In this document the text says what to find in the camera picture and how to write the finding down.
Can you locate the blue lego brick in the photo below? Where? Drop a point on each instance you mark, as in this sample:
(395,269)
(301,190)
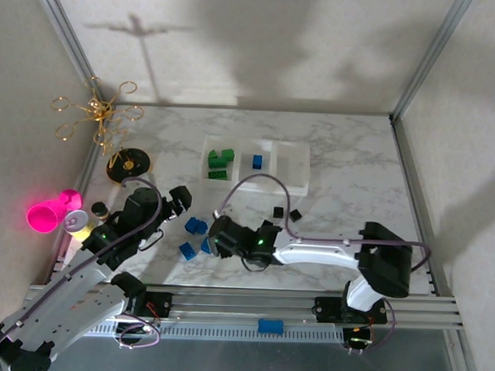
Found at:
(206,246)
(187,251)
(201,228)
(191,224)
(257,161)

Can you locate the black lego brick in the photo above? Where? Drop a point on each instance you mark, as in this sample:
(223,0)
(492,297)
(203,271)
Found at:
(278,212)
(267,223)
(294,215)

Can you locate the small circuit board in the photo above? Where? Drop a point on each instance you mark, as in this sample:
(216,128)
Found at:
(360,341)

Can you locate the dark lidded spice jar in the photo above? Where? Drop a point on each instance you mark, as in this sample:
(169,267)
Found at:
(99,209)

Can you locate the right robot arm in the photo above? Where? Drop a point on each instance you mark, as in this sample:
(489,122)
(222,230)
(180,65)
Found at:
(318,255)

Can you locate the long green lego brick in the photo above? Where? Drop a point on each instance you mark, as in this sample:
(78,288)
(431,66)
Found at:
(219,175)

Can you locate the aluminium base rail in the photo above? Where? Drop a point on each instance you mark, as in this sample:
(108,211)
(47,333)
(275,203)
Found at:
(243,305)

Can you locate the pink plastic goblet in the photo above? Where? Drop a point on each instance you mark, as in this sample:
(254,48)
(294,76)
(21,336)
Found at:
(43,219)

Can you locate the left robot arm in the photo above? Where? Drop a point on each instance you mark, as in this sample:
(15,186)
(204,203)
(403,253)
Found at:
(64,309)

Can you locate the rounded green lego piece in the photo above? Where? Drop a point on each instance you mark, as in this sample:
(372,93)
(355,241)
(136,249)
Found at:
(212,156)

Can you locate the aluminium frame post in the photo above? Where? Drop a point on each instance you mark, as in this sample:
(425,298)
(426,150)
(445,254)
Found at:
(437,43)
(62,30)

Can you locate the aluminium table side rail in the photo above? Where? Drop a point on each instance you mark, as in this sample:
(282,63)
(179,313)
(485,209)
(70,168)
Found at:
(407,158)

